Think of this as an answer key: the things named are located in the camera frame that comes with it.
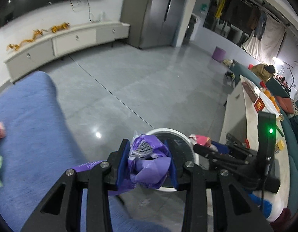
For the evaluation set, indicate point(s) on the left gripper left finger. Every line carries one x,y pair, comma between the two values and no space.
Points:
61,207

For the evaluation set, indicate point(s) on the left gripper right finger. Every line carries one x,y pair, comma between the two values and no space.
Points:
232,207

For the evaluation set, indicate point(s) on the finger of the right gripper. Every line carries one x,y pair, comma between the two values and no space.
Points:
211,150
236,143

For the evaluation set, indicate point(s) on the pink paper carton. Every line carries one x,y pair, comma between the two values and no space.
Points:
203,141

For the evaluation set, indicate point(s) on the purple plastic bag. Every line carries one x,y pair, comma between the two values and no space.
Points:
149,163

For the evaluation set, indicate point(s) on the white trash bin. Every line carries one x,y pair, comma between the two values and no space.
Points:
182,149

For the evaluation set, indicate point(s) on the right blue white gloved hand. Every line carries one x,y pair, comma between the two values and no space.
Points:
271,204

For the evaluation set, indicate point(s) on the pile of oranges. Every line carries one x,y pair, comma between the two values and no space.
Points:
273,100

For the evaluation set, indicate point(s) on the teal sofa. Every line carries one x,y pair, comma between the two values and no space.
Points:
289,125

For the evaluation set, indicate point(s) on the blue fluffy blanket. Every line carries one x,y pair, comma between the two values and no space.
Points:
37,149

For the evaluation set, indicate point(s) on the person in yellow jacket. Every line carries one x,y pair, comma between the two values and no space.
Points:
263,71

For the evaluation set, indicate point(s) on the purple stool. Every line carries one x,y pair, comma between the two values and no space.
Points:
218,54

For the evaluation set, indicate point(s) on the hanging white sheet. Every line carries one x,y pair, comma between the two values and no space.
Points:
265,41

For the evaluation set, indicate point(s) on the grey double door refrigerator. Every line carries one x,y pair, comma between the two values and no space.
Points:
153,23

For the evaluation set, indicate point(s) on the white tv cabinet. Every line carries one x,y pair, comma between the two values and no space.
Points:
56,45

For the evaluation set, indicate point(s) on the golden dragon figurine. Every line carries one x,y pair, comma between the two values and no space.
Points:
36,34

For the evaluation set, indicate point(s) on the golden tiger figurine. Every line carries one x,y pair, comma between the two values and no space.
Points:
57,28

